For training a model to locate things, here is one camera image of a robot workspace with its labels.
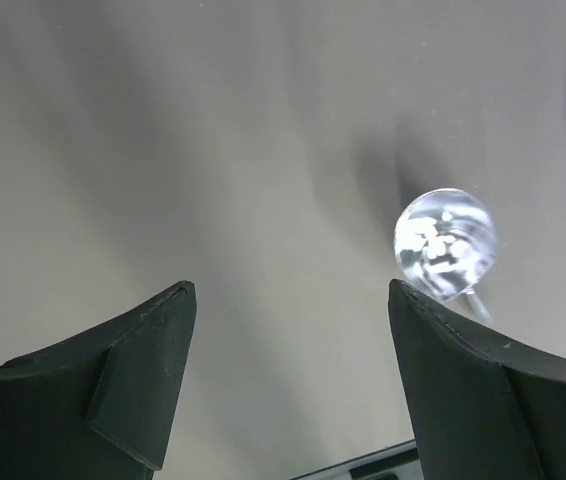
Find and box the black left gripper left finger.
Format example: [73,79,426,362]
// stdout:
[0,281,196,479]

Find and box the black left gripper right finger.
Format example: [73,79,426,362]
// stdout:
[388,279,566,479]

